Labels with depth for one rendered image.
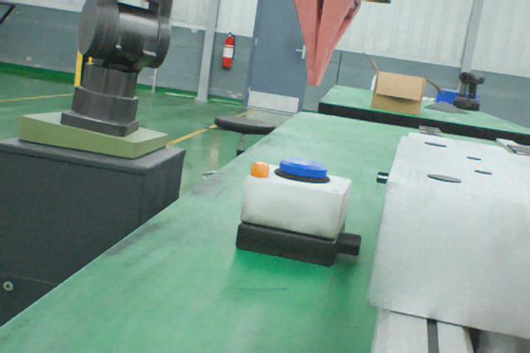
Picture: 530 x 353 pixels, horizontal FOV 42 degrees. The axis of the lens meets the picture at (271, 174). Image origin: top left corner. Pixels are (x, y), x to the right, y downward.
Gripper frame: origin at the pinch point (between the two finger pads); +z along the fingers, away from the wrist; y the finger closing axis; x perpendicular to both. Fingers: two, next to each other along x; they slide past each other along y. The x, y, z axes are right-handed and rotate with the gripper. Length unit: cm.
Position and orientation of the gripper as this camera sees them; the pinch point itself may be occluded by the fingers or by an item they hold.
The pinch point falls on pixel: (315, 75)
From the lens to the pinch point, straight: 57.1
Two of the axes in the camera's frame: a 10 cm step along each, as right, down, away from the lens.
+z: -1.5, 9.8, 1.7
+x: 2.3, -1.3, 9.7
